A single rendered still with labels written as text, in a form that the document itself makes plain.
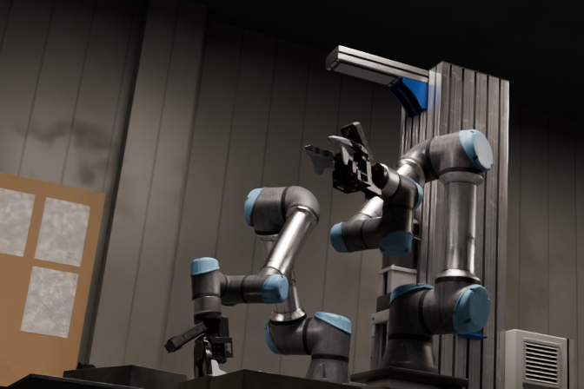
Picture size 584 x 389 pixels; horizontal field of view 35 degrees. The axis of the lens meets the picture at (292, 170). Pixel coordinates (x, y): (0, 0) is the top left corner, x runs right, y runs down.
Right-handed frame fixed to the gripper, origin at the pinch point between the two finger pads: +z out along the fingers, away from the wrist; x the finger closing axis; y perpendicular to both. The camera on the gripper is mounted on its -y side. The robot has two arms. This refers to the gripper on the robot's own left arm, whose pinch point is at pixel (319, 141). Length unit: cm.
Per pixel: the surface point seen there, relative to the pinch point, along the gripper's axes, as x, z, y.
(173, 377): 13, 28, 54
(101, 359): 217, -109, -7
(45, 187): 232, -80, -85
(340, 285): 170, -222, -58
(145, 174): 202, -115, -95
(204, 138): 197, -147, -125
